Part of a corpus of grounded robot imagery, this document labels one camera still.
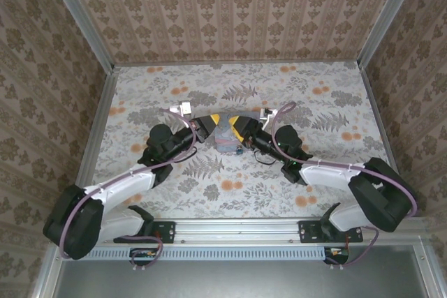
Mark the small blue padlock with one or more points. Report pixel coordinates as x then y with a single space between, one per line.
239 151

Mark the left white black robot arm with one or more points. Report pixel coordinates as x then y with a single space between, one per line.
122 183

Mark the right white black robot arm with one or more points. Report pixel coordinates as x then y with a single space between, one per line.
328 176

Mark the black connector board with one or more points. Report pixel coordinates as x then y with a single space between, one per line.
337 252
139 252

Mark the grey metal panel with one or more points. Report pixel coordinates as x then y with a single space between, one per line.
237 280

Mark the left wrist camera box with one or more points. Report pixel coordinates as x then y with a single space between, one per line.
185 107

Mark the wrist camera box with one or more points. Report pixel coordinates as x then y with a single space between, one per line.
267 113
185 107

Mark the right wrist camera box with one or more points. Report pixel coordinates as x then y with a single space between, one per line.
267 113

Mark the aluminium back rail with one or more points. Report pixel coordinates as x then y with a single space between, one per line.
237 63

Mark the aluminium side rail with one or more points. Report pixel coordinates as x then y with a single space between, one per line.
379 120
96 130

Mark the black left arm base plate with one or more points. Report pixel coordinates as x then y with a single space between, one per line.
164 231

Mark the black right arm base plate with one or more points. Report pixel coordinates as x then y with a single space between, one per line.
311 231

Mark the aluminium mounting rail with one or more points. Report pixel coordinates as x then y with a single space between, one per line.
237 228

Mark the aluminium frame post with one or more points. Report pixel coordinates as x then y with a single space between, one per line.
388 15
80 15

